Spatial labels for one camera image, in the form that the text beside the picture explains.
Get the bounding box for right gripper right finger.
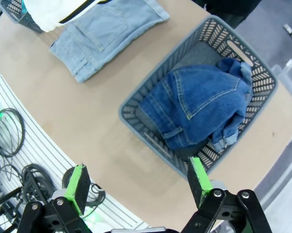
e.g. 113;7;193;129
181;157;273;233

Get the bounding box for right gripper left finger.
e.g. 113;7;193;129
16;164;92;233

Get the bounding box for dark blue denim shorts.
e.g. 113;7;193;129
138;57;253;151

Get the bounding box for light blue denim shorts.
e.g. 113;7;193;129
49;0;170;83

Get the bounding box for white shorts black trim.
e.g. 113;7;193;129
23;0;113;33

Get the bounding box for grey plastic lattice basket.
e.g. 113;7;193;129
118;15;279;182
0;0;44;33

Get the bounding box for person in black T-shirt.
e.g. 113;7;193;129
204;0;255;29

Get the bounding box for black cable bundle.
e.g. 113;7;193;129
21;163;55;202

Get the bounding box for thin black cable loop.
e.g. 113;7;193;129
0;91;26;159

